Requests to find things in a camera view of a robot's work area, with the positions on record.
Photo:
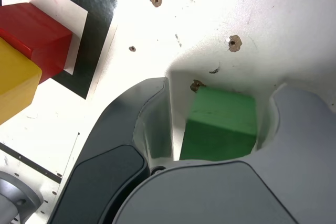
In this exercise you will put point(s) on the black tape strip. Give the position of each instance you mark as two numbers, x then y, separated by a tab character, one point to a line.
31	165

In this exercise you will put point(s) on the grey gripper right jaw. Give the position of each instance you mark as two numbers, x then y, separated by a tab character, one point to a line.
288	169

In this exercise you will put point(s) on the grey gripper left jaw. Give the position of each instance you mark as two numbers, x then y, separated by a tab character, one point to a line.
105	169

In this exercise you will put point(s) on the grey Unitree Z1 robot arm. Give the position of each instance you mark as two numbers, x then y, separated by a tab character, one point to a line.
15	197

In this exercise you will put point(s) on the yellow cube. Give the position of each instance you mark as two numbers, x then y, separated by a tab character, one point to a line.
15	82

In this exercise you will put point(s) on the red cube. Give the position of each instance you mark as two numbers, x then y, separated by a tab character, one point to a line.
39	32

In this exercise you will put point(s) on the black tape square outline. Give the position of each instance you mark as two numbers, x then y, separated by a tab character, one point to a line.
97	24

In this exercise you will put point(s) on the green cube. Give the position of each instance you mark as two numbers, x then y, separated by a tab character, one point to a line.
220	129

